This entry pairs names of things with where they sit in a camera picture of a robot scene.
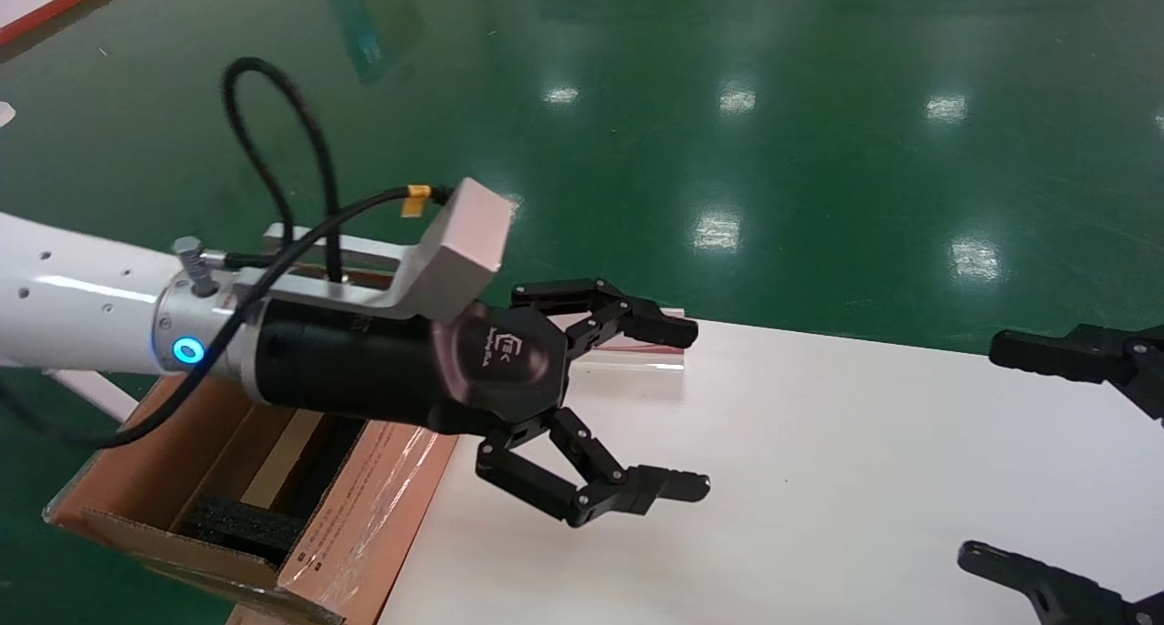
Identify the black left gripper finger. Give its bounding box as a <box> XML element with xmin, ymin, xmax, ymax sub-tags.
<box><xmin>512</xmin><ymin>277</ymin><xmax>699</xmax><ymax>360</ymax></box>

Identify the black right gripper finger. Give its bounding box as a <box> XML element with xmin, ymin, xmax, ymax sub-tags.
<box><xmin>957</xmin><ymin>543</ymin><xmax>1164</xmax><ymax>625</ymax></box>
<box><xmin>988</xmin><ymin>325</ymin><xmax>1164</xmax><ymax>426</ymax></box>

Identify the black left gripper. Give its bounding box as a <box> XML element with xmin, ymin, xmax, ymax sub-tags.
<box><xmin>252</xmin><ymin>297</ymin><xmax>712</xmax><ymax>529</ymax></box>

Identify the large open cardboard box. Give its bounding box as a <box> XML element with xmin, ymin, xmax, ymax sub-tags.
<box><xmin>43</xmin><ymin>266</ymin><xmax>460</xmax><ymax>625</ymax></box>

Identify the acrylic sign with red card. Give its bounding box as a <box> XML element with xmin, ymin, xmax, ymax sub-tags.
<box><xmin>546</xmin><ymin>308</ymin><xmax>686</xmax><ymax>373</ymax></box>

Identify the black foam insert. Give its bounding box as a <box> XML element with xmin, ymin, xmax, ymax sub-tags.
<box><xmin>173</xmin><ymin>495</ymin><xmax>307</xmax><ymax>569</ymax></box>

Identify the white pole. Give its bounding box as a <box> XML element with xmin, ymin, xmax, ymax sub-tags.
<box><xmin>45</xmin><ymin>370</ymin><xmax>137</xmax><ymax>423</ymax></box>

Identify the black cable with yellow tag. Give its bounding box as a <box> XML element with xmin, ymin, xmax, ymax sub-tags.
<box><xmin>0</xmin><ymin>184</ymin><xmax>453</xmax><ymax>450</ymax></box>

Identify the black looped cable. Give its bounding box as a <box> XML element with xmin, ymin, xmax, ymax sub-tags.
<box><xmin>223</xmin><ymin>56</ymin><xmax>345</xmax><ymax>285</ymax></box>

